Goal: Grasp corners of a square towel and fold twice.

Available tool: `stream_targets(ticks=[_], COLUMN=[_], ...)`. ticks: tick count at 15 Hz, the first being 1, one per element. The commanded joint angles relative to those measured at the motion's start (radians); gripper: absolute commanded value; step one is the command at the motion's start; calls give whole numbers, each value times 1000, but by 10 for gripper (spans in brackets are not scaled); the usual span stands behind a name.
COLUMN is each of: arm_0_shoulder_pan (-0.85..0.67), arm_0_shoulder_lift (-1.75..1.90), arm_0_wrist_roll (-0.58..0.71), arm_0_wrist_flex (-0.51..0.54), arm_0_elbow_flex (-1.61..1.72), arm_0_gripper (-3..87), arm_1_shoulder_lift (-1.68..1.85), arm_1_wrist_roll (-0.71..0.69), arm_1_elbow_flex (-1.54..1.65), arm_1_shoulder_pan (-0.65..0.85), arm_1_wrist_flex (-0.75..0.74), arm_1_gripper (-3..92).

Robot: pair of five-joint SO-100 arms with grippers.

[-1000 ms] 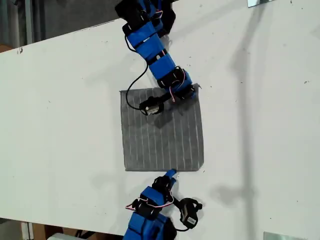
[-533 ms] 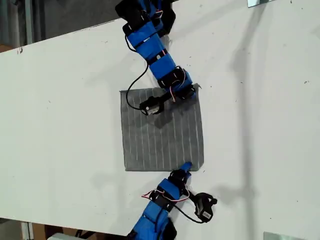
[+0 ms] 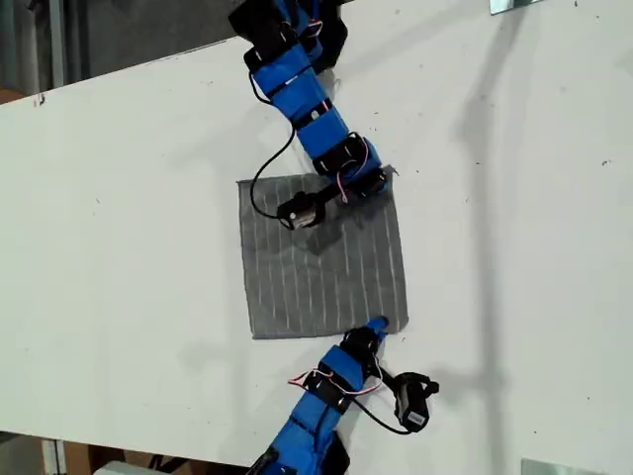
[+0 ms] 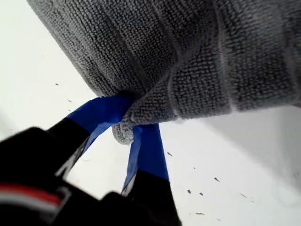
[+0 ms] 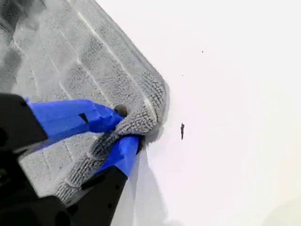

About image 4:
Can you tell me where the grey square microfibre towel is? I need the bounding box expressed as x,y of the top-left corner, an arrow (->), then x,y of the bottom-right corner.
25,0 -> 301,145

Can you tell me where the red and white wire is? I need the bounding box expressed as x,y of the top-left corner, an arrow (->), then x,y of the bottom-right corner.
0,182 -> 64,210

